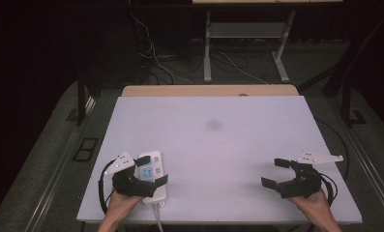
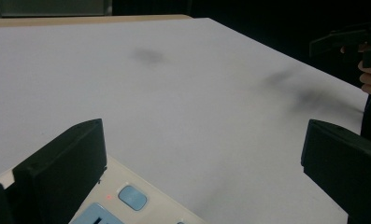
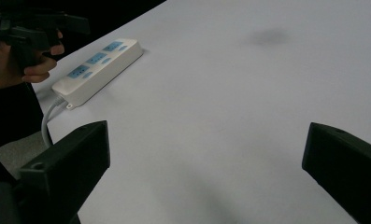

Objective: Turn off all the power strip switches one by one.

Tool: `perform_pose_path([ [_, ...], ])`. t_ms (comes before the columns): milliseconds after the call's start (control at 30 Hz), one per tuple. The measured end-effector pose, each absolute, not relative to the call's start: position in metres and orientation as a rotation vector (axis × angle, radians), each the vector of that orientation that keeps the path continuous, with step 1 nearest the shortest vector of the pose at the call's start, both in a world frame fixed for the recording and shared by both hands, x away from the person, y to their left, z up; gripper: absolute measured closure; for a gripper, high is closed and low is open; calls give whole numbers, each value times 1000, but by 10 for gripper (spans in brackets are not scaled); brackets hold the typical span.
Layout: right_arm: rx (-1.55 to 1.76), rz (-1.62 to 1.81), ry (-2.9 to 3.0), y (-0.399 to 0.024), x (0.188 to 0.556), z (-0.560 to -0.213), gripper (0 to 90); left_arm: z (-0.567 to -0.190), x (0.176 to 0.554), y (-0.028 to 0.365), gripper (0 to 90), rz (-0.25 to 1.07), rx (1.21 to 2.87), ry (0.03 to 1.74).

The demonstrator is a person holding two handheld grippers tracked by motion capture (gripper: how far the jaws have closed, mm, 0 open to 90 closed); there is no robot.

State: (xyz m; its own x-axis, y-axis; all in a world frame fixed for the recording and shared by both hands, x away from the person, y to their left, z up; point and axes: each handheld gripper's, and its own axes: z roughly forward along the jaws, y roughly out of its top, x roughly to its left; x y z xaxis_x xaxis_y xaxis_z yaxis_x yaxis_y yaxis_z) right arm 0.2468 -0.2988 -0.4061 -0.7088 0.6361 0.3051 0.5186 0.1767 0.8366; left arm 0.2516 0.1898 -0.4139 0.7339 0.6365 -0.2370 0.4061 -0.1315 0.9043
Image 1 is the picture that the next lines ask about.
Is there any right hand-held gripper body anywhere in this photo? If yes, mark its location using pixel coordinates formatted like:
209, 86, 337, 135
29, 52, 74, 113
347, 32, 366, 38
276, 150, 344, 199

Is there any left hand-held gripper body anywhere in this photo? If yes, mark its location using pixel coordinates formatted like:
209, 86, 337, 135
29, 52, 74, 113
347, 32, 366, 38
103, 150, 157, 198

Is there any white power strip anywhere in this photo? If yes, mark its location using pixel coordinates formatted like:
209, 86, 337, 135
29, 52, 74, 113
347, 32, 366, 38
136, 150, 168, 206

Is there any person's left hand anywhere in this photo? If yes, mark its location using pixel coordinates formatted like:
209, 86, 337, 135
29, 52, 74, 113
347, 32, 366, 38
106, 189, 145, 217

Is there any person's right hand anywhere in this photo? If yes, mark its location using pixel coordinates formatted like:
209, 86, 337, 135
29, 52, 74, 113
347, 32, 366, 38
285, 188, 333, 220

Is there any black metal stand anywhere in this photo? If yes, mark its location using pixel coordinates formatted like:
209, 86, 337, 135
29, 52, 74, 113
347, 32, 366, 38
340, 76, 369, 129

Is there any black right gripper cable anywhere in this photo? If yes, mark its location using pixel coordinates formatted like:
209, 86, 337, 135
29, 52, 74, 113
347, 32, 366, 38
318, 171, 340, 208

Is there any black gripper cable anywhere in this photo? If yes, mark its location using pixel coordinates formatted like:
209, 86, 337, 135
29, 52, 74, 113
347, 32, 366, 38
98, 159, 117, 216
318, 171, 340, 208

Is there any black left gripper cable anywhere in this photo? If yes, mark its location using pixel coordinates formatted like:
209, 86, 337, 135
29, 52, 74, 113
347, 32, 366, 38
98, 159, 117, 216

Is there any white power strip cable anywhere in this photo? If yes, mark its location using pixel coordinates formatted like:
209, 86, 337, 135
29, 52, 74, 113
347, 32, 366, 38
152, 202, 165, 232

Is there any black floor cable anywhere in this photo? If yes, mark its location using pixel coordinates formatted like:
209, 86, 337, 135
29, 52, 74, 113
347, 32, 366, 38
314, 117, 351, 182

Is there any black floor socket frame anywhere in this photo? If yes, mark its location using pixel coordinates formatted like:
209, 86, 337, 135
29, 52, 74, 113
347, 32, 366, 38
72, 137, 100, 163

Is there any white floor cable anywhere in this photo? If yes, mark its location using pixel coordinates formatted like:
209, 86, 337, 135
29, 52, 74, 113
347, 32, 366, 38
129, 13, 194, 86
218, 51, 269, 86

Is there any grey metal desk frame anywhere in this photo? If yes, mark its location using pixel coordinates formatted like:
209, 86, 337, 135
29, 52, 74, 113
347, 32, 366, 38
202, 9, 298, 83

